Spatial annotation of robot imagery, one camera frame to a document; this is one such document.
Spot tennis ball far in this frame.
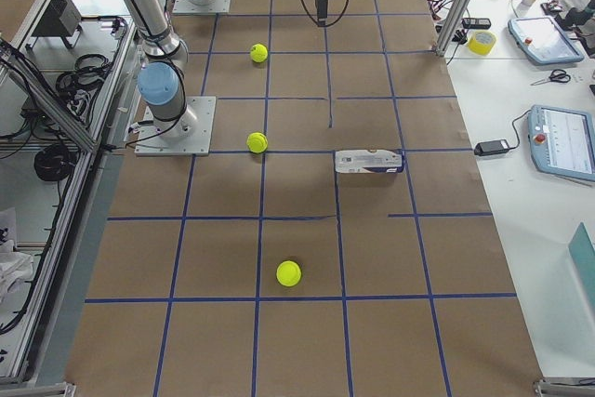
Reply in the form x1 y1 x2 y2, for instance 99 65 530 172
249 43 269 63

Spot black remote device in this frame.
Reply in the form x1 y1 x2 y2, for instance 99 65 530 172
461 18 492 30

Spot lower teach pendant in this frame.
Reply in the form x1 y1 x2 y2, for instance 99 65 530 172
527 105 594 182

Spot black coiled cable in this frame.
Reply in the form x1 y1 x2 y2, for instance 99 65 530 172
33 143 78 183

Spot white blue tennis ball can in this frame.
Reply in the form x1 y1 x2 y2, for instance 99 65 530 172
335 149 403 174

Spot tennis ball middle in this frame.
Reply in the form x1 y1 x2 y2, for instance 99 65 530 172
246 132 269 154

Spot aluminium left frame rail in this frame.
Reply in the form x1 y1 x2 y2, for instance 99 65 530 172
1 38 99 152

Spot yellow tape roll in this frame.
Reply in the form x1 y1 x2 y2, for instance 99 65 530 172
468 30 496 56

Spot black power adapter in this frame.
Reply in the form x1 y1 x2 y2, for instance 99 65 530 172
473 139 510 157

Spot black handled scissors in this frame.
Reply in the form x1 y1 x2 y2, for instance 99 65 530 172
531 69 572 86

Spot tennis ball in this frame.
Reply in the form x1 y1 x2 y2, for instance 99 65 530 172
275 259 302 287
249 43 269 63
246 132 269 154

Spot teach pendant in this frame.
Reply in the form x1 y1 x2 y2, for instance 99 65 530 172
508 16 584 65
527 105 594 182

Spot upper teach pendant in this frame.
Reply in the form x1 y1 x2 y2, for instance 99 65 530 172
508 16 584 65

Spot tennis ball near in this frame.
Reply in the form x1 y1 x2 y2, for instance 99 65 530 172
275 259 302 287

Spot grey control box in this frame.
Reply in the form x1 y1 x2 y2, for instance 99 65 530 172
32 0 82 49

